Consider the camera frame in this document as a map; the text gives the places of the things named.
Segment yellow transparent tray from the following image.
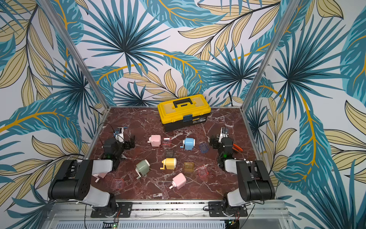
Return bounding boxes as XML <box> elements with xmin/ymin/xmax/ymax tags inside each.
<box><xmin>184</xmin><ymin>162</ymin><xmax>194</xmax><ymax>173</ymax></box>

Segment yellow pencil sharpener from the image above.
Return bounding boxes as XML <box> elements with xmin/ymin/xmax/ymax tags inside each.
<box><xmin>160</xmin><ymin>158</ymin><xmax>177</xmax><ymax>170</ymax></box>

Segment pink pencil sharpener front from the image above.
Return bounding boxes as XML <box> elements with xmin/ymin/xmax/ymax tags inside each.
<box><xmin>169</xmin><ymin>173</ymin><xmax>186</xmax><ymax>189</ymax></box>

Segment pink pencil sharpener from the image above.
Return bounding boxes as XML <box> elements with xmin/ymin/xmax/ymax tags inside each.
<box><xmin>92</xmin><ymin>173</ymin><xmax>108</xmax><ymax>183</ymax></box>
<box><xmin>147</xmin><ymin>135</ymin><xmax>162</xmax><ymax>147</ymax></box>
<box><xmin>169</xmin><ymin>173</ymin><xmax>186</xmax><ymax>189</ymax></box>

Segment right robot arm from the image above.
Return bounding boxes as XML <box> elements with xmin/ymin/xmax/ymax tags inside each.
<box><xmin>208</xmin><ymin>137</ymin><xmax>275</xmax><ymax>217</ymax></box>

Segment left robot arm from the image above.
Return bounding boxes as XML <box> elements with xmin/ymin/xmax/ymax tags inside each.
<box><xmin>48</xmin><ymin>135</ymin><xmax>135</xmax><ymax>218</ymax></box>

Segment blue pencil sharpener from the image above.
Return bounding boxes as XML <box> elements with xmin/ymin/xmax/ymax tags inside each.
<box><xmin>180</xmin><ymin>137</ymin><xmax>195</xmax><ymax>150</ymax></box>

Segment pink pencil sharpener back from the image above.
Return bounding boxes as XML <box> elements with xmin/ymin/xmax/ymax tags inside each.
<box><xmin>147</xmin><ymin>135</ymin><xmax>162</xmax><ymax>147</ymax></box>

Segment green pencil sharpener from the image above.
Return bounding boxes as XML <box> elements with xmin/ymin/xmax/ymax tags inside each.
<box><xmin>135</xmin><ymin>159</ymin><xmax>150</xmax><ymax>179</ymax></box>

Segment dark grey transparent tray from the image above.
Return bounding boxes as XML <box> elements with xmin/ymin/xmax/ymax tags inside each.
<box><xmin>165</xmin><ymin>149</ymin><xmax>175</xmax><ymax>158</ymax></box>

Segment pink pencil sharpener left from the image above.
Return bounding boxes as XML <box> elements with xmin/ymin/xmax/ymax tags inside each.
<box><xmin>92</xmin><ymin>173</ymin><xmax>108</xmax><ymax>183</ymax></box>

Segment yellow black toolbox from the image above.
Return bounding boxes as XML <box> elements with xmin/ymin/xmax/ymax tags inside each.
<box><xmin>157</xmin><ymin>94</ymin><xmax>211</xmax><ymax>132</ymax></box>

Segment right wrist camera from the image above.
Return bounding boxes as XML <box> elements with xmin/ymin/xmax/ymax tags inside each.
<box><xmin>219</xmin><ymin>127</ymin><xmax>228</xmax><ymax>143</ymax></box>

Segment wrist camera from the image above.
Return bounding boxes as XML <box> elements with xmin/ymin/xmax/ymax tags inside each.
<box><xmin>219</xmin><ymin>127</ymin><xmax>228</xmax><ymax>143</ymax></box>
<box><xmin>114</xmin><ymin>127</ymin><xmax>125</xmax><ymax>143</ymax></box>

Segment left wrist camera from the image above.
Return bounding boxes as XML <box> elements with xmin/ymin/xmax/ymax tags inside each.
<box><xmin>114</xmin><ymin>127</ymin><xmax>125</xmax><ymax>143</ymax></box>

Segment orange handled pliers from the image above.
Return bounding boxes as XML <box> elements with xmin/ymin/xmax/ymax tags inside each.
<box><xmin>232</xmin><ymin>144</ymin><xmax>243</xmax><ymax>153</ymax></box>

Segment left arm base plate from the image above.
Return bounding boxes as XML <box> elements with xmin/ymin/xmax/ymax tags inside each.
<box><xmin>91</xmin><ymin>202</ymin><xmax>132</xmax><ymax>219</ymax></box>

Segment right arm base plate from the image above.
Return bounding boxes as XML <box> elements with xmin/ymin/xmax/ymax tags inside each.
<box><xmin>208</xmin><ymin>201</ymin><xmax>248</xmax><ymax>217</ymax></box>

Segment aluminium front rail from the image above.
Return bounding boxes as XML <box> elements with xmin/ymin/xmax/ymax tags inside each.
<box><xmin>42</xmin><ymin>199</ymin><xmax>295</xmax><ymax>229</ymax></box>

